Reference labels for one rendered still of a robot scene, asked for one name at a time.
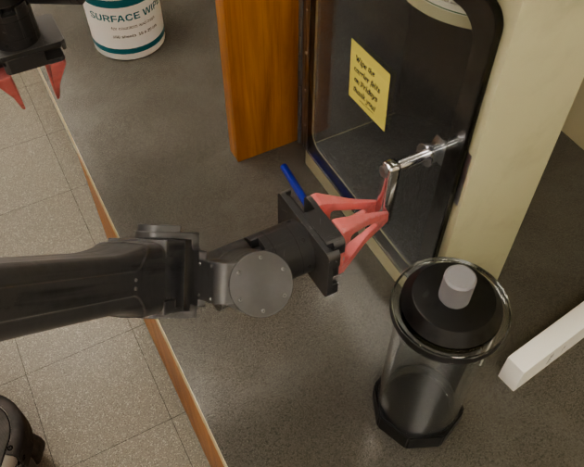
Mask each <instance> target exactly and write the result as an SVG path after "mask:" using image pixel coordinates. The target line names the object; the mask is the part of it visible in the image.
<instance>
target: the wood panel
mask: <svg viewBox="0 0 584 467"><path fill-rule="evenodd" d="M215 4H216V13H217V22H218V32H219V41H220V50H221V60H222V77H223V87H224V95H225V105H226V114H227V123H228V133H229V142H230V150H231V152H232V153H233V155H234V156H235V158H236V160H237V161H238V162H239V161H242V160H244V159H247V158H252V157H254V156H257V155H259V154H261V153H264V152H267V151H269V150H272V149H275V148H276V147H279V146H282V145H286V144H289V143H292V142H294V141H297V140H298V0H215Z"/></svg>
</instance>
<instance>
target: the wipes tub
mask: <svg viewBox="0 0 584 467"><path fill-rule="evenodd" d="M83 8H84V11H85V15H86V17H87V21H88V24H89V28H90V31H91V34H92V37H93V41H94V43H95V48H96V49H97V50H98V52H100V53H101V54H102V55H104V56H106V57H110V58H114V59H118V60H131V59H137V58H141V57H146V56H148V55H150V54H152V53H153V52H155V51H156V50H157V49H159V48H160V46H161V45H162V44H163V42H164V39H165V31H164V23H163V17H162V12H161V6H160V1H159V0H85V2H84V4H83Z"/></svg>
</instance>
